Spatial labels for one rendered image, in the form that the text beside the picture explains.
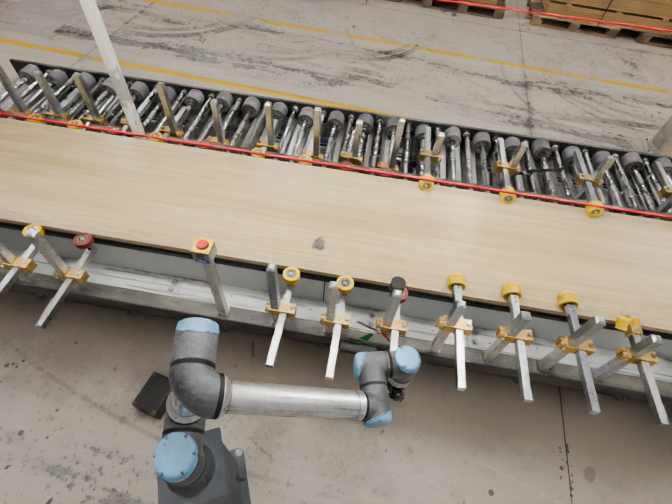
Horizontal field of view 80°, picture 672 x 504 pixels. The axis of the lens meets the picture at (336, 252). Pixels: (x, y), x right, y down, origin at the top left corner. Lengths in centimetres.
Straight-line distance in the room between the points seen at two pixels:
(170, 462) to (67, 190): 149
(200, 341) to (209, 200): 118
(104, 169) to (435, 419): 235
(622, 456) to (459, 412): 94
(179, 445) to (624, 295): 203
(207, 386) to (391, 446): 160
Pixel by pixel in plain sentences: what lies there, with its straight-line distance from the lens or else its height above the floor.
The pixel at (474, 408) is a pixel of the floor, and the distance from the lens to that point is 272.
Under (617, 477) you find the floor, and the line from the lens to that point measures 301.
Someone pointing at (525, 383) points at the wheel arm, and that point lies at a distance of 177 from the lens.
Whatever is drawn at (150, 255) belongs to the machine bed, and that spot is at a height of 78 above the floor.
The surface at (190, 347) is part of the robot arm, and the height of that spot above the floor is 143.
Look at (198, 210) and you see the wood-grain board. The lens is 216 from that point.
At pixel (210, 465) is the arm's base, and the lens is 185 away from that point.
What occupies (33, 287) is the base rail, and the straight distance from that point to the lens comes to 244.
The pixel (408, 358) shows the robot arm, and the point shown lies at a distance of 138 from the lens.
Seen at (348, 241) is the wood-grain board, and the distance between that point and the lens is 198.
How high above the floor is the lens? 243
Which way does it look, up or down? 53 degrees down
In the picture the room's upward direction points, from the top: 6 degrees clockwise
